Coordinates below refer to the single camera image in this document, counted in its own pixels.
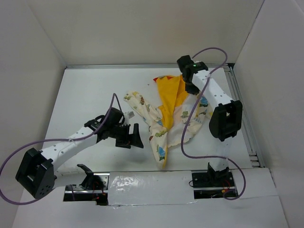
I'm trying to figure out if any dinosaur print yellow-lined jacket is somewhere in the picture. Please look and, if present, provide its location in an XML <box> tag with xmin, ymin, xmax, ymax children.
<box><xmin>124</xmin><ymin>75</ymin><xmax>212</xmax><ymax>169</ymax></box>

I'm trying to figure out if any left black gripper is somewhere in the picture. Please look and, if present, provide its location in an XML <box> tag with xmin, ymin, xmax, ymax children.
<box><xmin>109</xmin><ymin>123</ymin><xmax>143</xmax><ymax>149</ymax></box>

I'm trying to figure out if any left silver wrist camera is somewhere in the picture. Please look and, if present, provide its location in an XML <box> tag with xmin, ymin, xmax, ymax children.
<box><xmin>124</xmin><ymin>111</ymin><xmax>135</xmax><ymax>119</ymax></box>

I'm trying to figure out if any aluminium frame rail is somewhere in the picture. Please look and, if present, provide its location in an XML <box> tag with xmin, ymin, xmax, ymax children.
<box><xmin>56</xmin><ymin>63</ymin><xmax>260</xmax><ymax>172</ymax></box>

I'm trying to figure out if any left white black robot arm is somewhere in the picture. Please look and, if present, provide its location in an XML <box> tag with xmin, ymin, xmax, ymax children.
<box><xmin>16</xmin><ymin>107</ymin><xmax>144</xmax><ymax>200</ymax></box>

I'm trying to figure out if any purple cable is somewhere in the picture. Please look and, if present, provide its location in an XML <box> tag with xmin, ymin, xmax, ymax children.
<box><xmin>180</xmin><ymin>47</ymin><xmax>247</xmax><ymax>200</ymax></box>
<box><xmin>0</xmin><ymin>93</ymin><xmax>124</xmax><ymax>205</ymax></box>

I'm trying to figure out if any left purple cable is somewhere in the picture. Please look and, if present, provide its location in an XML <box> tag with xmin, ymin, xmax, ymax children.
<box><xmin>0</xmin><ymin>93</ymin><xmax>124</xmax><ymax>205</ymax></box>

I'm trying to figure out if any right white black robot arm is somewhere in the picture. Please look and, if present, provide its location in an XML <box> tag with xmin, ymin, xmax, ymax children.
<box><xmin>177</xmin><ymin>55</ymin><xmax>243</xmax><ymax>186</ymax></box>

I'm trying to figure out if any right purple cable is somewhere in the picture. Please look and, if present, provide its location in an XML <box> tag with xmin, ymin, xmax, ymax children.
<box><xmin>180</xmin><ymin>47</ymin><xmax>247</xmax><ymax>200</ymax></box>

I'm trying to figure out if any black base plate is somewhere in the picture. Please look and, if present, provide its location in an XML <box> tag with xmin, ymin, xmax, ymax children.
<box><xmin>189</xmin><ymin>171</ymin><xmax>238</xmax><ymax>200</ymax></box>
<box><xmin>63</xmin><ymin>172</ymin><xmax>110</xmax><ymax>206</ymax></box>

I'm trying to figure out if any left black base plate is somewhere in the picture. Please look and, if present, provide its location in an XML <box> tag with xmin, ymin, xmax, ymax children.
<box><xmin>63</xmin><ymin>172</ymin><xmax>110</xmax><ymax>206</ymax></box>

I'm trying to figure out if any white tape sheet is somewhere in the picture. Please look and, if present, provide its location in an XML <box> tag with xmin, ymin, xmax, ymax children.
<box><xmin>108</xmin><ymin>171</ymin><xmax>195</xmax><ymax>206</ymax></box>

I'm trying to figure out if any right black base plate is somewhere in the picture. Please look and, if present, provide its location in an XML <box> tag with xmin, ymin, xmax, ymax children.
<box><xmin>189</xmin><ymin>171</ymin><xmax>238</xmax><ymax>200</ymax></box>

